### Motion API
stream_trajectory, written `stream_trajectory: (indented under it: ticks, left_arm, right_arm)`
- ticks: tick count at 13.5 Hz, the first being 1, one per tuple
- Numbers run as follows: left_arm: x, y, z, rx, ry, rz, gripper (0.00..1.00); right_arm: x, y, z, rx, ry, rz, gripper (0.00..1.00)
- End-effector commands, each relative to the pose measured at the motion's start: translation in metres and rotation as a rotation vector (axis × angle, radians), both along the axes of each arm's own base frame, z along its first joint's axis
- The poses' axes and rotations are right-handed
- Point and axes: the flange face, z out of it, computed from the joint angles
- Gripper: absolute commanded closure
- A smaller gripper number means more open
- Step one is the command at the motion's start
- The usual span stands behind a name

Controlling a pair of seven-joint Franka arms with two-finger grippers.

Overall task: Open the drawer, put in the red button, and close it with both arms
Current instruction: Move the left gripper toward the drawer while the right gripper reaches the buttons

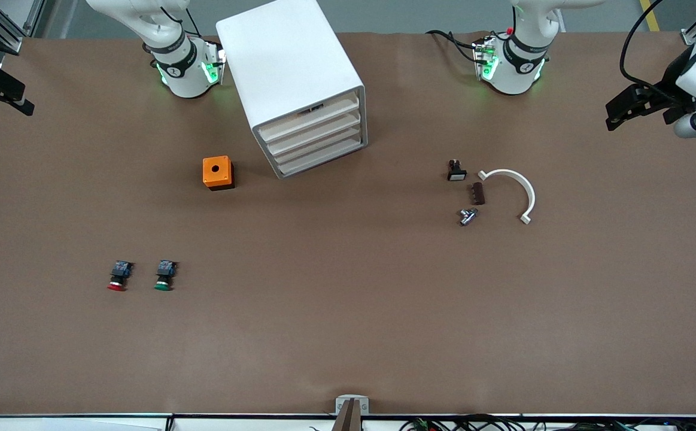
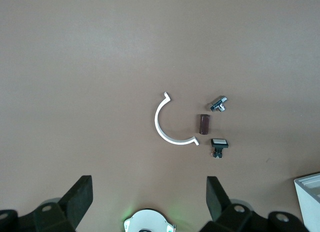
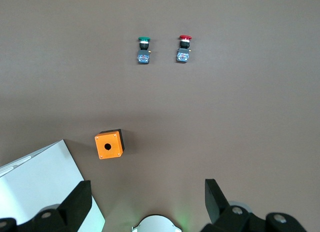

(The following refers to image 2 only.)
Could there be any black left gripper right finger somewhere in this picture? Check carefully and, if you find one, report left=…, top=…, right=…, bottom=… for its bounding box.
left=199, top=176, right=311, bottom=232

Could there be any white drawer cabinet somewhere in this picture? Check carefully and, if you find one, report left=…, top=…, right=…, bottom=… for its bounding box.
left=293, top=172, right=320, bottom=232

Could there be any chrome metal tee fitting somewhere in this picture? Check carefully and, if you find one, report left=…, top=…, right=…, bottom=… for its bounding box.
left=207, top=95, right=229, bottom=113

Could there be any white half-ring pipe clamp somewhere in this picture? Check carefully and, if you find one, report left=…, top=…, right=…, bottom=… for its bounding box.
left=154, top=91, right=201, bottom=146

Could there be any small brown block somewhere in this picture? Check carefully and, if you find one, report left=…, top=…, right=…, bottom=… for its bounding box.
left=198, top=113, right=211, bottom=135

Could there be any white rectangular push-button switch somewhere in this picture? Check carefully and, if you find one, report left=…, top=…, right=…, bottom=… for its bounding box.
left=209, top=138, right=230, bottom=159

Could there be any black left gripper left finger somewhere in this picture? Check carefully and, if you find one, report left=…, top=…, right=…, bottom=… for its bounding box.
left=0, top=175, right=94, bottom=232

